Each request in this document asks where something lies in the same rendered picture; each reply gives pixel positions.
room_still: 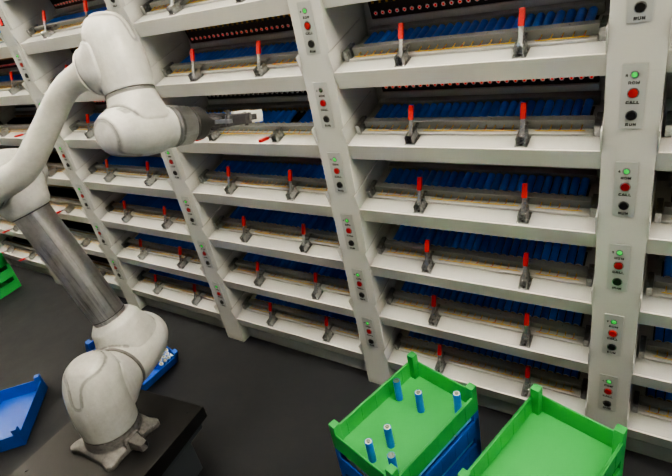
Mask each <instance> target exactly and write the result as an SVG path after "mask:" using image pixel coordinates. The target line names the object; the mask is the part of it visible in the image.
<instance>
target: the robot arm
mask: <svg viewBox="0 0 672 476"><path fill-rule="evenodd" d="M81 38H82V42H81V43H80V45H79V48H78V49H77V50H75V52H74V54H73V63H72V64H71V65H69V66H68V67H67V68H65V69H64V70H63V71H62V72H61V73H60V74H59V75H58V76H57V77H56V78H55V79H54V81H53V82H52V83H51V85H50V86H49V88H48V90H47V92H46V94H45V95H44V98H43V100H42V102H41V104H40V106H39V108H38V110H37V112H36V114H35V116H34V118H33V120H32V122H31V124H30V126H29V129H28V131H27V133H26V135H25V137H24V139H23V141H22V143H21V145H20V147H19V148H6V149H1V150H0V216H2V217H3V218H4V219H6V220H8V221H13V222H14V223H15V225H16V226H17V227H18V228H19V230H20V231H21V232H22V234H23V235H24V236H25V237H26V239H27V240H28V241H29V243H30V244H31V245H32V246H33V248H34V249H35V250H36V252H37V253H38V254H39V256H40V257H41V258H42V259H43V261H44V262H45V263H46V265H47V266H48V267H49V268H50V270H51V271H52V272H53V274H54V275H55V276H56V277H57V279H58V280H59V281H60V283H61V284H62V285H63V287H64V288H65V289H66V290H67V292H68V293H69V294H70V296H71V297H72V298H73V299H74V301H75V302H76V303H77V305H78V306H79V307H80V308H81V310H82V311H83V312H84V314H85V315H86V316H87V318H88V319H89V320H90V321H91V323H92V324H93V329H92V339H93V341H94V344H95V347H96V350H92V351H89V352H86V353H84V354H82V355H80V356H78V357H76V358H75V359H74V360H73V361H72V362H71V363H70V364H69V365H68V367H67V368H66V369H65V371H64V374H63V379H62V395H63V400H64V403H65V406H66V409H67V411H68V414H69V416H70V418H71V420H72V422H73V424H74V426H75V428H76V430H77V431H78V432H79V434H80V435H81V437H82V438H81V439H79V440H78V441H76V442H75V443H73V444H72V446H71V451H72V453H74V454H81V455H83V456H85V457H87V458H89V459H90V460H92V461H94V462H96V463H98V464H100V465H102V466H103V467H104V468H105V470H106V471H107V472H111V471H113V470H115V469H116V468H117V467H118V465H119V464H120V462H121V461H122V460H123V459H124V458H125V457H126V456H127V455H128V454H129V453H130V452H131V451H132V450H135V451H141V452H143V451H145V450H146V449H147V448H148V445H149V444H148V442H147V441H146V440H145V439H144V438H145V437H146V436H147V435H148V434H149V433H151V432H152V431H153V430H155V429H156V428H158V427H159V425H160V422H159V420H158V419H157V418H152V417H148V416H145V415H143V414H141V413H139V411H138V409H137V407H136V404H135V403H136V401H137V399H138V396H139V392H140V389H141V386H142V384H143V382H144V381H145V380H146V379H147V378H148V376H149V375H150V374H151V373H152V371H153V370H154V368H155V367H156V365H157V364H158V362H159V361H160V359H161V357H162V355H163V353H164V351H165V349H166V346H167V342H168V328H167V325H166V323H165V322H164V321H163V319H162V318H161V317H159V316H158V315H156V314H154V313H152V312H148V311H142V310H140V309H139V308H138V307H137V306H134V305H130V304H123V303H122V301H121V300H120V299H119V297H118V296H117V294H116V293H115V292H114V290H113V289H112V288H111V286H110V285H109V284H108V282H107V281H106V279H105V278H104V277H103V275H102V274H101V273H100V271H99V270H98V269H97V267H96V266H95V264H94V263H93V262H92V260H91V259H90V258H89V256H88V255H87V254H86V252H85V251H84V250H83V248H82V247H81V245H80V244H79V243H78V241H77V240H76V239H75V237H74V236H73V235H72V233H71V232H70V230H69V229H68V228H67V226H66V225H65V224H64V222H63V221H62V220H61V218H60V217H59V215H58V214H57V213H56V211H55V210H54V209H53V207H52V206H51V205H50V203H49V201H50V200H51V197H50V192H49V189H48V185H47V179H48V167H47V164H46V163H47V161H48V159H49V157H50V155H51V152H52V150H53V148H54V146H55V143H56V141H57V139H58V137H59V134H60V132H61V130H62V127H63V125H64V123H65V121H66V118H67V116H68V114H69V112H70V109H71V107H72V105H73V104H74V102H75V100H76V99H77V98H78V97H79V96H80V95H81V94H83V93H85V92H88V91H90V92H92V93H93V94H95V95H98V96H104V97H105V100H106V105H107V109H106V110H105V111H104V112H102V113H101V114H100V115H99V116H98V118H97V119H96V121H95V123H94V128H93V130H94V136H95V139H96V141H97V143H98V145H99V146H100V147H101V148H102V150H103V151H105V152H106V153H108V154H109V155H112V156H117V157H141V156H149V155H154V154H158V153H162V152H164V151H166V150H167V149H169V148H175V147H178V146H184V145H189V144H192V143H193V142H194V141H195V140H200V139H204V138H206V137H207V136H208V134H209V132H210V130H218V129H219V128H226V127H231V126H235V125H241V124H245V126H249V123H253V122H259V121H263V112H262V109H259V110H241V111H233V112H231V114H230V110H225V111H226V113H217V114H216V113H207V112H206V111H205V110H204V109H203V108H201V107H197V106H195V107H188V106H186V105H185V106H179V105H178V106H177V105H172V106H169V105H167V106H166V105H165V104H164V103H163V101H162V100H161V98H160V96H159V94H158V92H157V90H156V87H155V84H154V81H153V75H152V70H151V67H150V63H149V60H148V57H147V55H146V52H145V50H144V47H143V45H142V43H141V41H140V39H139V37H138V35H137V33H136V31H135V30H134V28H133V27H132V25H131V24H130V23H129V21H128V20H126V19H124V18H123V17H122V16H121V15H119V14H118V13H116V12H111V11H99V12H94V13H92V14H90V15H88V17H87V18H86V19H85V20H84V22H83V25H82V29H81Z"/></svg>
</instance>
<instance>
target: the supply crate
mask: <svg viewBox="0 0 672 476"><path fill-rule="evenodd" d="M407 360H408V362H407V363H406V364H405V365H403V366H402V367H401V368H400V369H399V370H398V371H397V372H396V373H395V374H393V375H392V376H391V377H390V378H389V379H388V380H387V381H386V382H384V383H383V384H382V385H381V386H380V387H379V388H378V389H377V390H375V391H374V392H373V393H372V394H371V395H370V396H369V397H368V398H367V399H365V400H364V401H363V402H362V403H361V404H360V405H359V406H358V407H356V408H355V409H354V410H353V411H352V412H351V413H350V414H349V415H348V416H346V417H345V418H344V419H343V420H342V421H341V422H340V423H338V422H337V421H336V420H335V419H333V420H332V421H331V422H330V423H329V424H328V426H329V429H330V433H331V437H332V440H333V444H334V447H335V448H336V449H337V450H338V451H340V452H341V453H342V454H343V455H344V456H346V457H347V458H348V459H349V460H350V461H352V462H353V463H354V464H355V465H356V466H358V467H359V468H360V469H361V470H362V471H364V472H365V473H366V474H367V475H368V476H418V475H419V474H420V473H421V472H422V471H423V470H424V468H425V467H426V466H427V465H428V464H429V463H430V462H431V461H432V460H433V459H434V457H435V456H436V455H437V454H438V453H439V452H440V451H441V450H442V449H443V448H444V446H445V445H446V444H447V443H448V442H449V441H450V440H451V439H452V438H453V437H454V436H455V434H456V433H457V432H458V431H459V430H460V429H461V428H462V427H463V426H464V425H465V423H466V422H467V421H468V420H469V419H470V418H471V417H472V416H473V415H474V414H475V412H476V411H477V410H478V400H477V389H476V385H474V384H472V383H470V382H469V383H468V384H467V385H466V386H463V385H461V384H459V383H457V382H455V381H454V380H452V379H450V378H448V377H446V376H444V375H443V374H441V373H439V372H437V371H435V370H433V369H432V368H430V367H428V366H426V365H424V364H422V363H421V362H419V361H418V358H417V354H416V353H414V352H412V351H411V352H410V353H408V354H407ZM394 378H399V379H400V383H401V389H402V395H403V400H401V401H397V400H396V396H395V391H394V385H393V379H394ZM416 390H421V391H422V395H423V402H424V408H425V411H424V413H418V411H417V405H416V399H415V393H414V392H415V391H416ZM454 391H459V392H460V393H461V403H462V407H461V408H460V409H459V410H458V411H457V412H456V414H455V410H454V401H453V392H454ZM385 424H390V425H391V428H392V433H393V438H394V443H395V446H394V448H392V449H390V448H388V447H387V443H386V438H385V434H384V429H383V426H384V425H385ZM367 438H371V439H372V441H373V445H374V450H375V454H376V458H377V460H376V462H375V463H371V462H370V461H369V459H368V455H367V451H366V447H365V443H364V441H365V439H367ZM389 452H394V453H395V455H396V460H397V465H398V468H397V467H396V466H394V465H393V464H392V463H390V464H389V463H388V458H387V454H388V453H389ZM398 470H399V472H398Z"/></svg>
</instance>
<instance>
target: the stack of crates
mask: <svg viewBox="0 0 672 476"><path fill-rule="evenodd" d="M530 395H531V396H529V397H528V399H527V400H526V401H525V402H524V403H523V405H522V406H521V407H520V408H519V409H518V411H517V412H516V413H515V414H514V415H513V416H512V418H511V419H510V420H509V421H508V422H507V424H506V425H505V426H504V427H503V428H502V430H501V431H500V432H499V433H498V434H497V435H496V437H495V438H494V439H493V440H492V441H491V443H490V444H489V445H488V446H487V447H486V449H485V450H484V451H483V452H482V453H481V455H480V456H479V457H478V458H477V459H476V460H475V462H474V463H473V464H472V465H471V466H470V468H469V469H468V470H466V469H464V468H462V469H461V470H460V471H459V473H458V474H457V476H622V475H623V466H624V456H625V449H626V440H627V430H628V428H626V427H624V426H622V425H620V424H617V425H616V427H615V428H614V430H612V429H610V428H608V427H606V426H604V425H602V424H600V423H598V422H596V421H594V420H592V419H590V418H588V417H586V416H584V415H582V414H580V413H578V412H576V411H574V410H572V409H570V408H568V407H566V406H564V405H562V404H560V403H558V402H556V401H554V400H552V399H550V398H548V397H546V396H544V395H542V387H541V386H539V385H537V384H534V385H533V386H532V387H531V388H530Z"/></svg>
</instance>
